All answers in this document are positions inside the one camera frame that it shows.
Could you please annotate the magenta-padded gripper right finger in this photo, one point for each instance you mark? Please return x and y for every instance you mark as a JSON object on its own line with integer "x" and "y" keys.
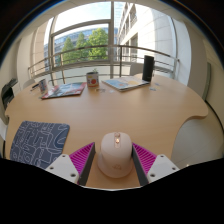
{"x": 161, "y": 166}

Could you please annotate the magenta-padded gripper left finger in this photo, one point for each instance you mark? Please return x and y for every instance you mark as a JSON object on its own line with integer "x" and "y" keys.
{"x": 63, "y": 166}

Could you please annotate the white computer mouse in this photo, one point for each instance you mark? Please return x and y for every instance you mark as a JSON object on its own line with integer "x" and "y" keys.
{"x": 115, "y": 156}

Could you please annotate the blue patterned mouse pad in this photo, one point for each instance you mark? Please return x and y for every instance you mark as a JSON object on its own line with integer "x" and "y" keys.
{"x": 36, "y": 141}

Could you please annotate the red and blue magazine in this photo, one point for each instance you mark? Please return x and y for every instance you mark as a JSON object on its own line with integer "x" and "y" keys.
{"x": 65, "y": 90}

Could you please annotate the dark stapler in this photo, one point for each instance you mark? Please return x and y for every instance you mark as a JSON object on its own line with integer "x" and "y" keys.
{"x": 35, "y": 87}

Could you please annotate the white chair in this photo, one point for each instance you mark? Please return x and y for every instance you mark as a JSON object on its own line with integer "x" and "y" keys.
{"x": 136, "y": 69}
{"x": 28, "y": 83}

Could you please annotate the open booklet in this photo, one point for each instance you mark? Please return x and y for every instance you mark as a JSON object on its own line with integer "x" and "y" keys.
{"x": 125, "y": 83}

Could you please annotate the black speaker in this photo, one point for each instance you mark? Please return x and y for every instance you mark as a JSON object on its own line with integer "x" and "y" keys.
{"x": 148, "y": 68}

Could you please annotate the metal balcony railing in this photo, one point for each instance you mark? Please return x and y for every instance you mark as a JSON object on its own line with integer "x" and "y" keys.
{"x": 100, "y": 46}

